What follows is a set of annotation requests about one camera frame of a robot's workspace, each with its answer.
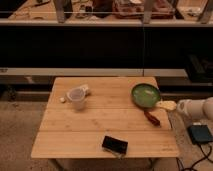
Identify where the red pepper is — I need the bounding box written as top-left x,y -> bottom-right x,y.
144,110 -> 161,126

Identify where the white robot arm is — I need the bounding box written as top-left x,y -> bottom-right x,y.
156,97 -> 213,121

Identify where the cream object behind cup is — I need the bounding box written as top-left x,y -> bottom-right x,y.
80,84 -> 91,96

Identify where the white ceramic cup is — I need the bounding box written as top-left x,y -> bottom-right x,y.
66,88 -> 86,110

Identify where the dark blue floor box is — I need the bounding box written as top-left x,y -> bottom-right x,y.
187,125 -> 213,144

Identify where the wooden folding table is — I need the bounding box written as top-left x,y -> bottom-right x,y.
31,77 -> 179,159

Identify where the black rectangular sponge block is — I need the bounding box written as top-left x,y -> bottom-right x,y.
102,136 -> 128,154

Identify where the red tray on shelf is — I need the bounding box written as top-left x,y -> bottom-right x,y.
113,0 -> 175,19

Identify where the metal shelf rack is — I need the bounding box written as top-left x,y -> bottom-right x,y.
0,0 -> 213,76

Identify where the black cable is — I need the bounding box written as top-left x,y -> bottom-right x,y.
176,143 -> 213,171

